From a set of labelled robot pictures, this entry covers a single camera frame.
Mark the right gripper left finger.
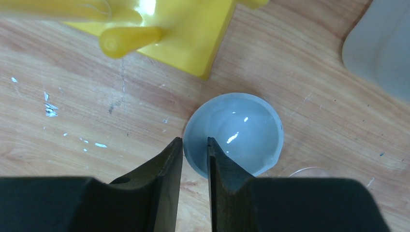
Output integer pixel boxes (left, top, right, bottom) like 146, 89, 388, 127
0, 137, 183, 232

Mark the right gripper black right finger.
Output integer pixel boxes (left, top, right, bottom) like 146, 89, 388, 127
207, 137, 389, 232

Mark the white porcelain dish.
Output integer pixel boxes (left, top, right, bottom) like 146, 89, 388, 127
183, 93, 284, 178

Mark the clear glass beaker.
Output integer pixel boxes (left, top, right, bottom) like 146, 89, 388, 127
289, 167, 333, 178

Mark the yellow test tube rack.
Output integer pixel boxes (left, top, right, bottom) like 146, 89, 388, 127
0, 0, 267, 79

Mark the beige plastic bin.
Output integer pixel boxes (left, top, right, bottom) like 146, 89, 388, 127
342, 0, 410, 102

